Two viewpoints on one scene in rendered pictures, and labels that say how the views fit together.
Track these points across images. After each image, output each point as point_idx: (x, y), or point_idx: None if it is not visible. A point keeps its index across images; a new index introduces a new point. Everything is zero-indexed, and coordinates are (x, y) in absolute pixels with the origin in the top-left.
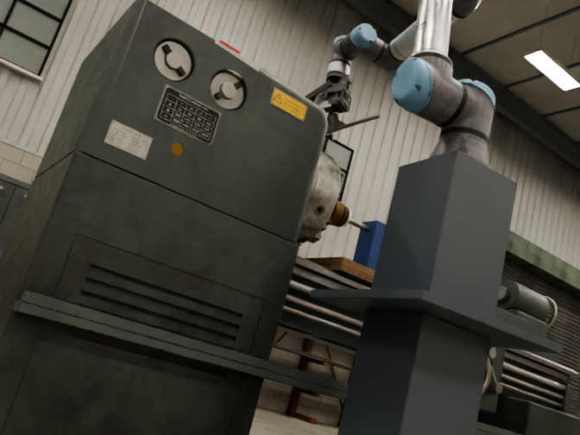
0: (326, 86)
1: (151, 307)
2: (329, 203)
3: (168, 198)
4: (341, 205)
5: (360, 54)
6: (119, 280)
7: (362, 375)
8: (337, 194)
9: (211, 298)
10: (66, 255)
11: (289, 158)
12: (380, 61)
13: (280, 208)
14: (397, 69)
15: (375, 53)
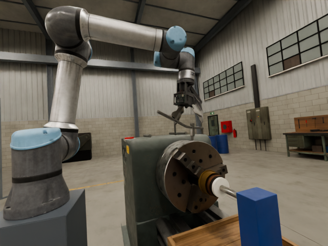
0: None
1: (130, 237)
2: (163, 189)
3: (127, 197)
4: (203, 180)
5: (170, 64)
6: (128, 224)
7: None
8: (163, 182)
9: (132, 240)
10: (126, 214)
11: (130, 175)
12: (169, 57)
13: (132, 201)
14: (172, 48)
15: (164, 59)
